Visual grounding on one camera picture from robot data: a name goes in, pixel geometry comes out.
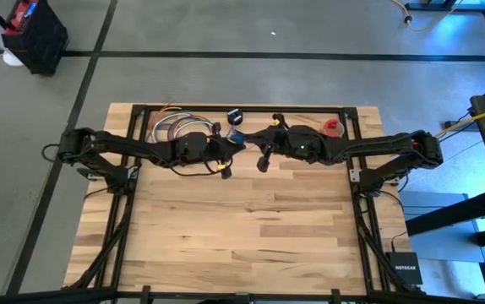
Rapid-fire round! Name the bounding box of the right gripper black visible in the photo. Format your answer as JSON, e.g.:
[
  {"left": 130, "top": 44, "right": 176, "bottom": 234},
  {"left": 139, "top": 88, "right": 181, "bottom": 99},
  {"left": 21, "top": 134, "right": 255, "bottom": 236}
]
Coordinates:
[{"left": 244, "top": 112, "right": 301, "bottom": 172}]

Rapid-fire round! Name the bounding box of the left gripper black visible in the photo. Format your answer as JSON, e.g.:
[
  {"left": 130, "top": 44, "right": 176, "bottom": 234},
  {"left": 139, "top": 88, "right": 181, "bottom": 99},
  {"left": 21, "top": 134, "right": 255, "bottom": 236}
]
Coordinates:
[{"left": 177, "top": 122, "right": 247, "bottom": 181}]

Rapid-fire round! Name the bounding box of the small black round reel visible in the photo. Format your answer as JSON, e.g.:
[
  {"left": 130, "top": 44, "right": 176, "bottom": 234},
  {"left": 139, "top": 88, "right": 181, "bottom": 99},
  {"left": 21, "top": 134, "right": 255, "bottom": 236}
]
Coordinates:
[{"left": 226, "top": 108, "right": 244, "bottom": 127}]

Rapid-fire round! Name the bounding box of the black storage bin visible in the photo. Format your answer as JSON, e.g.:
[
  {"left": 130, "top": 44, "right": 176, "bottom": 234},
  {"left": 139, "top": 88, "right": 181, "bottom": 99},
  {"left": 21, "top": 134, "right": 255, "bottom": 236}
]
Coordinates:
[{"left": 0, "top": 0, "right": 69, "bottom": 77}]

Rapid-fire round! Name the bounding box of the black stand base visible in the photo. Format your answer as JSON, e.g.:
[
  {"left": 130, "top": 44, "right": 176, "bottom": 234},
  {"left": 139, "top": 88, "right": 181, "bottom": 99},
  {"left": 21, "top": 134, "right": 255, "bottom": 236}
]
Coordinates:
[{"left": 403, "top": 0, "right": 485, "bottom": 14}]

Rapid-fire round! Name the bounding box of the white floor object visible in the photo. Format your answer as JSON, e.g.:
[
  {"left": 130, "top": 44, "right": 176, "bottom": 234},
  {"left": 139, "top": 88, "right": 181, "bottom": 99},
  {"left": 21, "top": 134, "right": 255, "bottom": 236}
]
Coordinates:
[{"left": 2, "top": 50, "right": 25, "bottom": 68}]

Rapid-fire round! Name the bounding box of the red box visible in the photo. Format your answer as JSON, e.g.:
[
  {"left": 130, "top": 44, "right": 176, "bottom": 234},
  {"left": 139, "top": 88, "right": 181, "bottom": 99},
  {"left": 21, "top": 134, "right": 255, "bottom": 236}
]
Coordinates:
[{"left": 4, "top": 0, "right": 37, "bottom": 35}]

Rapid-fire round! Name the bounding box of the cable connector bundle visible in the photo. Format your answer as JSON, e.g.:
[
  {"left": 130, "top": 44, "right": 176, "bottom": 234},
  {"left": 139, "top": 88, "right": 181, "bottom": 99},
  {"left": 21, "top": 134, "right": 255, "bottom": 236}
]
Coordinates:
[{"left": 150, "top": 111, "right": 193, "bottom": 144}]

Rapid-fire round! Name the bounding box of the beige floor cable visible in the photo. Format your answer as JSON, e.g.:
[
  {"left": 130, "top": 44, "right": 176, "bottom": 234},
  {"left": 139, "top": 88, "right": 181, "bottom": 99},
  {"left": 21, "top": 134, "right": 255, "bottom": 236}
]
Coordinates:
[{"left": 390, "top": 0, "right": 466, "bottom": 33}]

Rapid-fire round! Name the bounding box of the black Netgear network switch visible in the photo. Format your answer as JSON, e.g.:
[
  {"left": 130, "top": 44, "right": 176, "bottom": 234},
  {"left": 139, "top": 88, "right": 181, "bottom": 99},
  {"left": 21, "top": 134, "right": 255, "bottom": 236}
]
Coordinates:
[{"left": 384, "top": 251, "right": 424, "bottom": 286}]

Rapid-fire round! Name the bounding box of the yellow hanging cable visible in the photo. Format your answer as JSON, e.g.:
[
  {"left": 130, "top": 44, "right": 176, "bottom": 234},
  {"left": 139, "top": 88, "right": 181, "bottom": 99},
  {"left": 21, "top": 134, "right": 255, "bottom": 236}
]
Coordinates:
[{"left": 434, "top": 100, "right": 485, "bottom": 138}]

